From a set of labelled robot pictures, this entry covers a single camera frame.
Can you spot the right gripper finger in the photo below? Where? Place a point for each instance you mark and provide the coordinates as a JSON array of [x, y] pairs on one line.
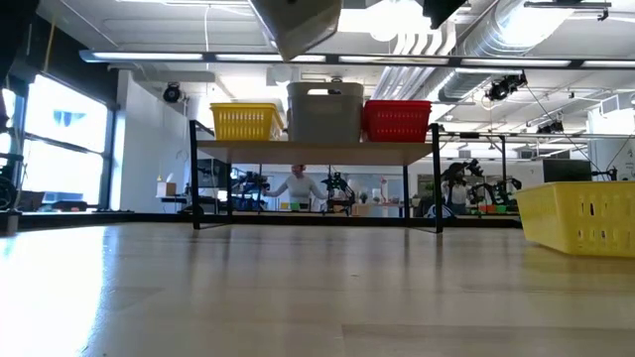
[[441, 10]]

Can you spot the grey plastic storage bin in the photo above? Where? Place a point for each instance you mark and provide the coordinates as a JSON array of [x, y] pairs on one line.
[[325, 124], [297, 89], [302, 25]]

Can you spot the black background robot arm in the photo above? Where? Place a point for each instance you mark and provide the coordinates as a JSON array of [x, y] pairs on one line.
[[250, 181], [338, 184], [496, 191]]

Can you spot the wooden shelf black metal legs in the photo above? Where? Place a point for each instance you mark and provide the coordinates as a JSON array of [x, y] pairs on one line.
[[317, 154]]

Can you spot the black overhead light bar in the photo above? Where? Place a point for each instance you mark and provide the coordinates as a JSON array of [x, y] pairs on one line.
[[332, 58]]

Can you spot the black ceiling track fixture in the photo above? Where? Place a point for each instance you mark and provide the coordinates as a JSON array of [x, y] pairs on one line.
[[565, 4]]

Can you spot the person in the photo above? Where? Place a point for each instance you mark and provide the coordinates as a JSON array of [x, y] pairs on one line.
[[454, 191], [299, 188]]

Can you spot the black monitor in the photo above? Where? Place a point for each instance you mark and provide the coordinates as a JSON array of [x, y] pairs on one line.
[[565, 170]]

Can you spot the cardboard box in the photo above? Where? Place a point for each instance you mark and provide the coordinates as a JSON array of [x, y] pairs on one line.
[[166, 189]]

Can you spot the silver ventilation duct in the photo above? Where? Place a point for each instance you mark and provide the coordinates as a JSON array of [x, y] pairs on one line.
[[496, 44]]

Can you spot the black hanging camera cluster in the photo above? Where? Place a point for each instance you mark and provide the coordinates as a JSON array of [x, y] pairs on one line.
[[506, 86], [550, 128]]

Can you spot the black metal frame bar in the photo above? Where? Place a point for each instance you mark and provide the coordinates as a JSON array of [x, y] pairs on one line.
[[526, 135]]

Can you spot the black aluminium rig frame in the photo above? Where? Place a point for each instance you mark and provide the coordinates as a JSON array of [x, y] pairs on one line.
[[124, 219]]

